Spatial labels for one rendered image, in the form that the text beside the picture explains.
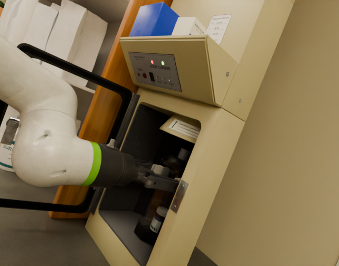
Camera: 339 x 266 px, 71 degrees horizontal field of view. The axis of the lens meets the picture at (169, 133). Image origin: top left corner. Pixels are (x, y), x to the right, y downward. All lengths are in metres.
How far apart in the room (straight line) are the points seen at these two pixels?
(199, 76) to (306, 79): 0.53
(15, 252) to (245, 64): 0.66
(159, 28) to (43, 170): 0.40
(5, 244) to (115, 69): 0.53
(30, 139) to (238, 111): 0.42
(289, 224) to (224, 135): 0.43
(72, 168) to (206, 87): 0.30
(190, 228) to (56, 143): 0.35
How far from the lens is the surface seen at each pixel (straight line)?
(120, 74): 0.77
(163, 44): 0.55
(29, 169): 0.45
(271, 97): 0.97
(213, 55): 0.47
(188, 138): 0.59
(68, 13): 1.70
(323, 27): 1.04
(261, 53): 0.60
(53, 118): 0.48
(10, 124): 0.66
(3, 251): 0.70
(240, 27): 0.59
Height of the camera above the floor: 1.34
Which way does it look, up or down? 2 degrees down
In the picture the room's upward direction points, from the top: 22 degrees clockwise
